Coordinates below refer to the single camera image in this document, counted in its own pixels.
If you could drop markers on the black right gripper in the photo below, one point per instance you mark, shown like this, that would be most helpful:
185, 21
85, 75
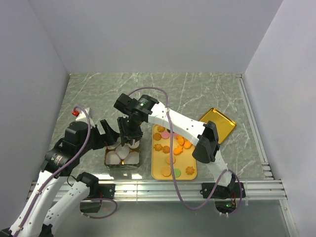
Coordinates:
124, 133

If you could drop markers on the green round cookie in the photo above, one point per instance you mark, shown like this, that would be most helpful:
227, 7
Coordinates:
176, 172

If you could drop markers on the round waffle cookie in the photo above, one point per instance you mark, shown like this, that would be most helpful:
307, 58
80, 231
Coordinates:
170, 160
166, 171
157, 136

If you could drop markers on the orange fish cookie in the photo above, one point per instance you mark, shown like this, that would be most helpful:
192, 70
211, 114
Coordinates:
181, 140
187, 144
178, 150

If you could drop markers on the flower shaped cookie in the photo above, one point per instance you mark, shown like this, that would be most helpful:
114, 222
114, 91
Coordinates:
160, 128
190, 170
158, 147

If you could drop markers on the aluminium front rail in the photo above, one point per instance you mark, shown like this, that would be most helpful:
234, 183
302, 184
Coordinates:
140, 190

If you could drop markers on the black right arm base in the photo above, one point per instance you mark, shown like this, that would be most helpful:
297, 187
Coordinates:
227, 199

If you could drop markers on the gold tin lid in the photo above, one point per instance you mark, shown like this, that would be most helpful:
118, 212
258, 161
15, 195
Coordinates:
224, 124

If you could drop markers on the white paper cup liner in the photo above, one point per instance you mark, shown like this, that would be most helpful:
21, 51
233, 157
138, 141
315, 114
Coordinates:
132, 158
112, 158
122, 151

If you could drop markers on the gold cookie tin box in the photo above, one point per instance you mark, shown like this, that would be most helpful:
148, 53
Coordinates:
113, 148

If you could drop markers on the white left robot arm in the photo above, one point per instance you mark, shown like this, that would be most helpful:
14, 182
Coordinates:
41, 216

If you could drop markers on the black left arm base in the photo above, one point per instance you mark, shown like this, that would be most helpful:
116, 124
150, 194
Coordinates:
97, 194

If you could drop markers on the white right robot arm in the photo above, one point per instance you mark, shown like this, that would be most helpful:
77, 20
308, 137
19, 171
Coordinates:
203, 136

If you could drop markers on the pink round cookie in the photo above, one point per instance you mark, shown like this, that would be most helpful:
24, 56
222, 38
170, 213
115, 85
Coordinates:
165, 135

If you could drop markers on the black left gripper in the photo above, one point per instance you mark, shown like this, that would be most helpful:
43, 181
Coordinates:
109, 138

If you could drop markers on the orange plastic tray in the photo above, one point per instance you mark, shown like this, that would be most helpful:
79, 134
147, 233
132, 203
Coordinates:
183, 160

